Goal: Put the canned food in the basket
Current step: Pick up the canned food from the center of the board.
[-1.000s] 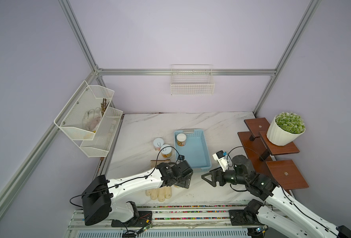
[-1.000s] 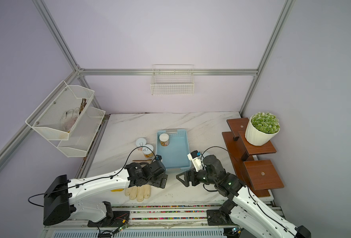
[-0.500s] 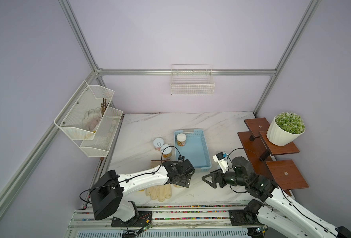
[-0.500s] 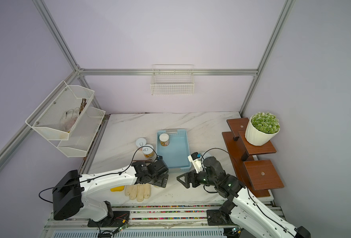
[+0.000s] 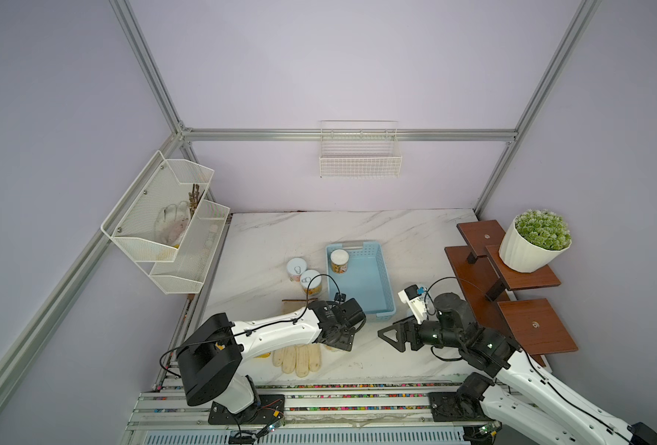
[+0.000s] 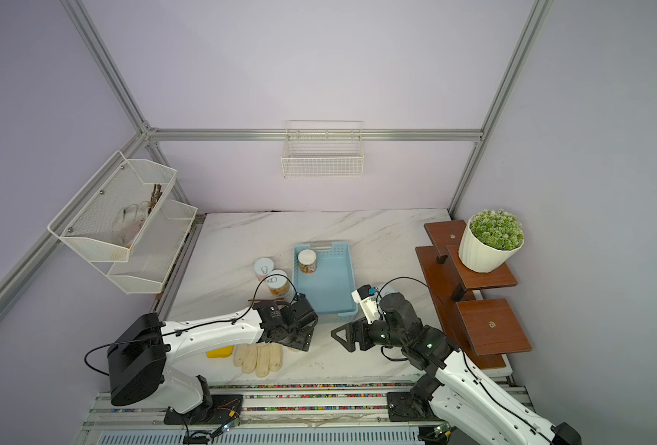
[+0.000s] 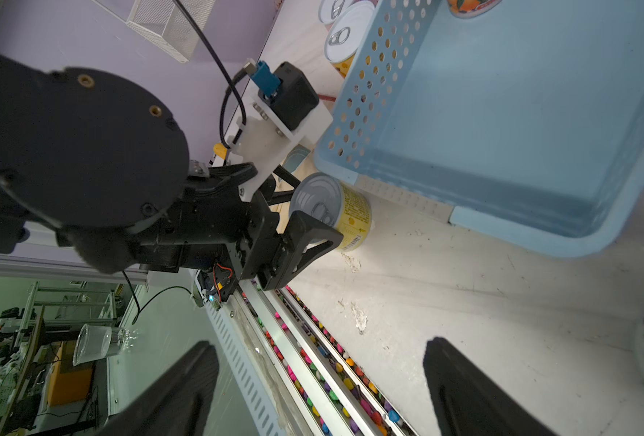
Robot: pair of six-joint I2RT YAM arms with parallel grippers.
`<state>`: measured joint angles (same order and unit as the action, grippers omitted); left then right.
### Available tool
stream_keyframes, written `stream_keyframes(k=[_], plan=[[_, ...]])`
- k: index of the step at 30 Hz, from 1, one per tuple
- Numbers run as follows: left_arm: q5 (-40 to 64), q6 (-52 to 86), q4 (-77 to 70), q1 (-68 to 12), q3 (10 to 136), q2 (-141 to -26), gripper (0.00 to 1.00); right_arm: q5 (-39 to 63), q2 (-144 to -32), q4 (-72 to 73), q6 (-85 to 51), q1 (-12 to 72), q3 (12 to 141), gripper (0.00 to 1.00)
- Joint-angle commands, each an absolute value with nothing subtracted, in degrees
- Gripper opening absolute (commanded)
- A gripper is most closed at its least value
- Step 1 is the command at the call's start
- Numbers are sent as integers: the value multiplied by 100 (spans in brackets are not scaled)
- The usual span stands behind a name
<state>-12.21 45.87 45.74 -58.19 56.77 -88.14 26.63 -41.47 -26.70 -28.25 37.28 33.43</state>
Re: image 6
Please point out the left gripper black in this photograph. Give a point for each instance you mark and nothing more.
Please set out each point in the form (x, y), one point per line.
(304, 337)

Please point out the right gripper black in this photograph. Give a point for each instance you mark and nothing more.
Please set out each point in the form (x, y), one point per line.
(360, 324)

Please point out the orange can pull tab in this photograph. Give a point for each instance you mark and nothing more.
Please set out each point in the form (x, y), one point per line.
(278, 283)

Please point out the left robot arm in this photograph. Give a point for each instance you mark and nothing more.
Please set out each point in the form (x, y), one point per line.
(142, 361)

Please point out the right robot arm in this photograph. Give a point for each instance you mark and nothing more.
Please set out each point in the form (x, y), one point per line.
(452, 387)

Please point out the light blue plastic basket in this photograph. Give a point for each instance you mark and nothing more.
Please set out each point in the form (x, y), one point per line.
(329, 288)

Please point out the beige work glove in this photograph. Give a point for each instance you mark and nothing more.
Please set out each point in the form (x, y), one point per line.
(259, 360)

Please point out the pink can back left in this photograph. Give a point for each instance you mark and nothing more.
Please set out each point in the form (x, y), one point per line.
(263, 267)

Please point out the yellow plastic scoop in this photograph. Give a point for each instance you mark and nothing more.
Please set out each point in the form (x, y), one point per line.
(220, 353)

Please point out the brown wooden tiered shelf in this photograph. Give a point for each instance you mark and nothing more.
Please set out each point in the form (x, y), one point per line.
(488, 330)

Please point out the white mesh lower bin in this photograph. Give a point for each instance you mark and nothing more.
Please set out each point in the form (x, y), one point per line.
(152, 259)

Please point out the white mesh bin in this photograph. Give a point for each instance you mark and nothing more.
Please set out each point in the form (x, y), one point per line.
(152, 259)
(85, 223)

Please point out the white potted green plant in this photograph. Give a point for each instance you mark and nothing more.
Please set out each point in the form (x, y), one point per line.
(490, 238)

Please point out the clear bag in bin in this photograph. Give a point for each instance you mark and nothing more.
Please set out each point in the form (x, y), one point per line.
(129, 222)

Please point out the white mesh upper bin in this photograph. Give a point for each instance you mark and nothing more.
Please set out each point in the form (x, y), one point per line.
(85, 223)

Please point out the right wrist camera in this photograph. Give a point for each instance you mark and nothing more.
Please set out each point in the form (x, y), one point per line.
(366, 299)

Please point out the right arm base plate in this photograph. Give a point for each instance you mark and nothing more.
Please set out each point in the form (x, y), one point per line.
(406, 407)

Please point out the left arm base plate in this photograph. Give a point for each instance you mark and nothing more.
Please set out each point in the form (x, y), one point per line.
(222, 410)

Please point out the white wire wall basket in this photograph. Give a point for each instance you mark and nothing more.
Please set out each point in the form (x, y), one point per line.
(323, 149)

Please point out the aluminium frame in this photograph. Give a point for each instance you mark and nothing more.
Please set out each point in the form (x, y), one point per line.
(146, 137)

